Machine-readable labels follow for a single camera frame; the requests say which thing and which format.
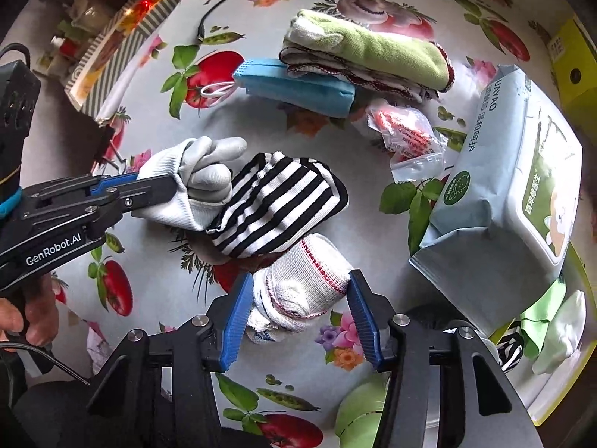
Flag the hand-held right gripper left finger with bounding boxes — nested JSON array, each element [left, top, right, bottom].
[[86, 274, 255, 448]]

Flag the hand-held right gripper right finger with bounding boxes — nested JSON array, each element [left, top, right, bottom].
[[347, 270, 544, 448]]

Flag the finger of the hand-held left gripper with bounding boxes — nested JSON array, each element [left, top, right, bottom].
[[84, 175, 178, 239], [23, 172, 141, 218]]

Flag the grey coated work glove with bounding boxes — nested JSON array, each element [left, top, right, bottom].
[[132, 136, 248, 233]]

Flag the white knitted glove red trim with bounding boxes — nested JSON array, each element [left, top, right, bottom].
[[245, 233, 353, 343]]

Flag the black white striped sock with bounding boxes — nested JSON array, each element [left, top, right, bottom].
[[205, 150, 350, 258], [487, 329, 525, 373]]

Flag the light green cloth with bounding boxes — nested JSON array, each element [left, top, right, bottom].
[[518, 280, 567, 360]]

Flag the blue face masks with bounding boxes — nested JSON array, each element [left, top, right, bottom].
[[200, 58, 356, 118]]

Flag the person's left hand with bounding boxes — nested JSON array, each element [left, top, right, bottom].
[[0, 274, 59, 348]]

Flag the black binder clip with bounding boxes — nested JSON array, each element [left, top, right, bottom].
[[91, 124, 129, 173]]

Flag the floral plastic tablecloth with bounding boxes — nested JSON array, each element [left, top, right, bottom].
[[47, 0, 579, 448]]

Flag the green round case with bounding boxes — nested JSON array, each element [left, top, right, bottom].
[[333, 376, 402, 448]]

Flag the yellow printed box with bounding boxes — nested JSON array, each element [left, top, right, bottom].
[[63, 0, 187, 119]]

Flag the red white plastic packet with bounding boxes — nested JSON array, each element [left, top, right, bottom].
[[366, 99, 448, 183]]

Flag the wet wipes pack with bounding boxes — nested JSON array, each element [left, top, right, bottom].
[[409, 64, 584, 327]]

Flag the yellow green shoe box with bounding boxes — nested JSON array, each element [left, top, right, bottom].
[[548, 16, 597, 108]]

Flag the black braided cable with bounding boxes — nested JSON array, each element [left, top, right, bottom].
[[0, 340, 91, 387]]

